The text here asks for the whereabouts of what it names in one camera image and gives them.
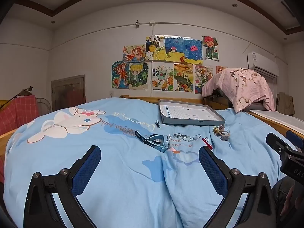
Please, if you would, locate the person's dark clothing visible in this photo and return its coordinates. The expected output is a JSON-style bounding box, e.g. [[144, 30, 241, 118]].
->
[[272, 178, 304, 228]]

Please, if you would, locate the pink floral cloth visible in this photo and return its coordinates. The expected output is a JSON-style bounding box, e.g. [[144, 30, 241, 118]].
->
[[202, 68, 276, 113]]

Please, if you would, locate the khaki hanging jacket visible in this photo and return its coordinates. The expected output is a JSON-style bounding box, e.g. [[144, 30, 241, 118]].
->
[[277, 92, 295, 116]]

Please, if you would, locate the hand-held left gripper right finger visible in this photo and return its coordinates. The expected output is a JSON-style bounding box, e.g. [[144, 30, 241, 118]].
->
[[198, 146, 277, 228]]

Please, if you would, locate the group of colourful wall drawings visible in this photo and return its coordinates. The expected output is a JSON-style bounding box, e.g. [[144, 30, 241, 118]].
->
[[112, 34, 228, 95]]

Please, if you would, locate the round wire fan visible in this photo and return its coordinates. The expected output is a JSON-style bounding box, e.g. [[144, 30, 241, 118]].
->
[[36, 97, 51, 114]]

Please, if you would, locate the white mattress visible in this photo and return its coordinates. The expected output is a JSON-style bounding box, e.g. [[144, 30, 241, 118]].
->
[[248, 109, 304, 133]]

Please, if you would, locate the grey metal carabiner keyring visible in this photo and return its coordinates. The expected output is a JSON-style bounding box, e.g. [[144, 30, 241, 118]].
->
[[216, 129, 231, 140]]

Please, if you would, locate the grey shallow cardboard box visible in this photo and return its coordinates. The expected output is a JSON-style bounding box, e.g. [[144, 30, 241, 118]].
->
[[158, 99, 226, 125]]

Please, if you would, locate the red plaid cloth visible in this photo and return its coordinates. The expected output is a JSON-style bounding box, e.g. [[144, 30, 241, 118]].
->
[[0, 95, 40, 136]]

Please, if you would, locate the light blue printed blanket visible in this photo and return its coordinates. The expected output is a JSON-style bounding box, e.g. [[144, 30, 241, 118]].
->
[[3, 97, 300, 228]]

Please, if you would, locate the red string charm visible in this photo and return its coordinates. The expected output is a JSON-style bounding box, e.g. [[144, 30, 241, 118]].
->
[[202, 137, 213, 150]]

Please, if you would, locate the white air conditioner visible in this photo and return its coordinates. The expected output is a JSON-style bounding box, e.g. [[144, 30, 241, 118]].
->
[[246, 52, 279, 78]]

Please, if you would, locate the person's right hand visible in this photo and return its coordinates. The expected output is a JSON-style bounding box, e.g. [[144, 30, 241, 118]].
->
[[280, 187, 297, 217]]

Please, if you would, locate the dark thin rod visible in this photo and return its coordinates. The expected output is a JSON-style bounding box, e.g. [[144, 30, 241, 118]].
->
[[0, 86, 33, 110]]

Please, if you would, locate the small wooden door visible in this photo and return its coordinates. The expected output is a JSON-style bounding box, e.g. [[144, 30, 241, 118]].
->
[[51, 75, 85, 112]]

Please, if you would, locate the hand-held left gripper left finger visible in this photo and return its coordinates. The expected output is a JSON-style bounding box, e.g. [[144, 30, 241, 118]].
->
[[22, 145, 102, 228]]

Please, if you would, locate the white wall cable conduit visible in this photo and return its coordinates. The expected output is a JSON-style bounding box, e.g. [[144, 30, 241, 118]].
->
[[53, 21, 252, 50]]

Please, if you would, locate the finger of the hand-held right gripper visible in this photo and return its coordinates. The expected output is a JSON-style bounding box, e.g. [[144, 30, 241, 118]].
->
[[286, 131, 304, 151], [266, 133, 292, 156]]

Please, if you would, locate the blue wrist watch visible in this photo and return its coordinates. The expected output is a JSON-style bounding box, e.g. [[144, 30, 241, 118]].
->
[[135, 130, 171, 153]]

